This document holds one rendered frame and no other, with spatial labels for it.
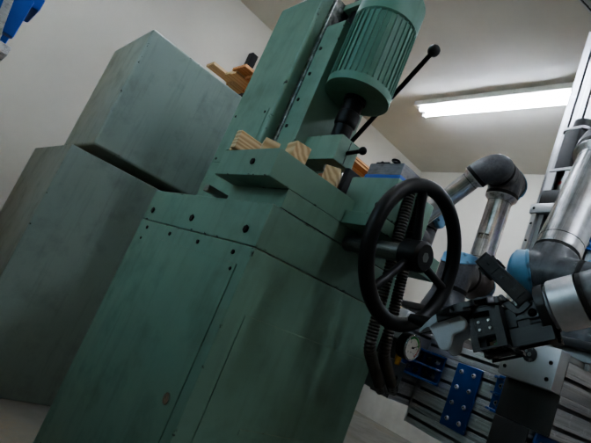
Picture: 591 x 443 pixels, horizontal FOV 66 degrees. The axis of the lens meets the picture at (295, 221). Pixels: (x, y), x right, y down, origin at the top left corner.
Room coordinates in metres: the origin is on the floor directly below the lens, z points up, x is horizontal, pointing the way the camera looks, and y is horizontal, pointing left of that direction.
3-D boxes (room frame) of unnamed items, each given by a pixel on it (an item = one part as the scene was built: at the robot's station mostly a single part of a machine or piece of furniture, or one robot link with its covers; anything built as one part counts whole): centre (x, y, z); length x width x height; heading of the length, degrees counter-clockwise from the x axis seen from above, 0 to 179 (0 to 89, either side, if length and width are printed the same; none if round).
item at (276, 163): (1.04, -0.12, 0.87); 0.61 x 0.30 x 0.06; 128
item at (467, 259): (1.55, -0.59, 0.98); 0.13 x 0.12 x 0.14; 128
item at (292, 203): (1.05, -0.06, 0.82); 0.40 x 0.21 x 0.04; 128
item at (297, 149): (0.88, 0.05, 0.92); 0.04 x 0.04 x 0.04; 27
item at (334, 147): (1.12, -0.01, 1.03); 0.14 x 0.07 x 0.09; 38
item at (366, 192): (0.97, -0.18, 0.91); 0.15 x 0.14 x 0.09; 128
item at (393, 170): (0.98, -0.18, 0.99); 0.13 x 0.11 x 0.06; 128
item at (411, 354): (1.09, -0.36, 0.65); 0.06 x 0.04 x 0.08; 128
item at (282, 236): (1.20, 0.05, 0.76); 0.57 x 0.45 x 0.09; 38
